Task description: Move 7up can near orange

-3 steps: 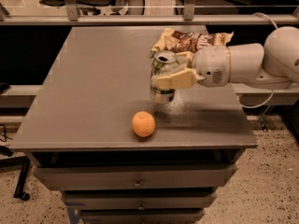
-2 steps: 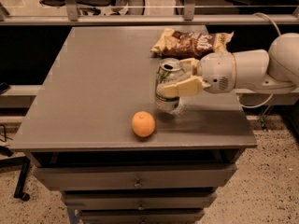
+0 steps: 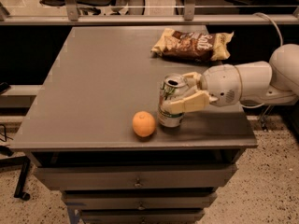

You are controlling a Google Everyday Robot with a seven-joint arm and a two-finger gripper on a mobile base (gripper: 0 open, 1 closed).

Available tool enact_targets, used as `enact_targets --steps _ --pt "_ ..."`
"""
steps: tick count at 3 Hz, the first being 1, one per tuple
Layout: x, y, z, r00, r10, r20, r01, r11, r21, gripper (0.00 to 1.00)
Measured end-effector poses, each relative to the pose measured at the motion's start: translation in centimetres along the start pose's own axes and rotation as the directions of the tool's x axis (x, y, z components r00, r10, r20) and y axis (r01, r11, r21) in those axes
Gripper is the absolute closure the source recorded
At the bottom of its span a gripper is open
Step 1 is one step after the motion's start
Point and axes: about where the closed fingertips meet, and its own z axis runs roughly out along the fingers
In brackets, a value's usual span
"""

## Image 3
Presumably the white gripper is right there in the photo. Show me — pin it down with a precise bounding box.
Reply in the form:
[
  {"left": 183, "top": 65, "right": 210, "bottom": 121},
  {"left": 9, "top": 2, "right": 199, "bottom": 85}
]
[{"left": 162, "top": 64, "right": 242, "bottom": 114}]

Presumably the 7up soda can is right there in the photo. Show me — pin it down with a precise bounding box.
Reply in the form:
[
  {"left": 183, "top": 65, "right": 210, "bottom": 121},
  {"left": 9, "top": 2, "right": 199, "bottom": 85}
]
[{"left": 158, "top": 73, "right": 189, "bottom": 128}]

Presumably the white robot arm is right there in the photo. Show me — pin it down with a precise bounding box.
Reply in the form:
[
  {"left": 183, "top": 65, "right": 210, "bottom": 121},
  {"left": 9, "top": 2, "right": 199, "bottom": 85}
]
[{"left": 162, "top": 44, "right": 299, "bottom": 114}]

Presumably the brown chip bag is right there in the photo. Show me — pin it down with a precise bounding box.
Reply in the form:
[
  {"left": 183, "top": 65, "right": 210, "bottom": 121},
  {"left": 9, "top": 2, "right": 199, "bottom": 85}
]
[{"left": 151, "top": 28, "right": 234, "bottom": 62}]

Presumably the orange fruit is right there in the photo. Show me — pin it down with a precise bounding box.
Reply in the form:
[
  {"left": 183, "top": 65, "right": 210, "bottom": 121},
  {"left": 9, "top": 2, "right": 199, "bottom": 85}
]
[{"left": 132, "top": 111, "right": 156, "bottom": 137}]

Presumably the grey drawer cabinet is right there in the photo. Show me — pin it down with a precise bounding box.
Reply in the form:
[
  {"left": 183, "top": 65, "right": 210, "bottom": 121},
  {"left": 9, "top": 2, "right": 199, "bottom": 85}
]
[{"left": 12, "top": 26, "right": 256, "bottom": 224}]

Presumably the top grey drawer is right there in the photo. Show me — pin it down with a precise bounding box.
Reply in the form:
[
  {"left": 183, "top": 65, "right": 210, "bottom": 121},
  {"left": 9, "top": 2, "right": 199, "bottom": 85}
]
[{"left": 35, "top": 164, "right": 237, "bottom": 190}]

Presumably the grey drawer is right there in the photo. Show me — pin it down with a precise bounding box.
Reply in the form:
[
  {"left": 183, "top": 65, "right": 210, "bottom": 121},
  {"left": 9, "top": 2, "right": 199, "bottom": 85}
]
[
  {"left": 35, "top": 164, "right": 237, "bottom": 190},
  {"left": 63, "top": 191, "right": 217, "bottom": 210},
  {"left": 80, "top": 209, "right": 205, "bottom": 224}
]

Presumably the middle grey drawer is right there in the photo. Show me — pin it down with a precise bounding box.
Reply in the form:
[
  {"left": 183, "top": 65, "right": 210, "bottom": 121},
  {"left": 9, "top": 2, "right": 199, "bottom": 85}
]
[{"left": 63, "top": 191, "right": 217, "bottom": 210}]

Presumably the bottom grey drawer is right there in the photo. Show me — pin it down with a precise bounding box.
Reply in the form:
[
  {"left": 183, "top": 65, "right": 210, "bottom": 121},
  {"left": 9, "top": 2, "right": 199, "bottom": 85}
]
[{"left": 80, "top": 209, "right": 205, "bottom": 224}]

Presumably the metal window rail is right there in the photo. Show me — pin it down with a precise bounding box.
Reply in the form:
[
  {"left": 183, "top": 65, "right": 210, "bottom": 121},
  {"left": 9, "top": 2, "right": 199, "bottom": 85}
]
[{"left": 0, "top": 0, "right": 299, "bottom": 25}]

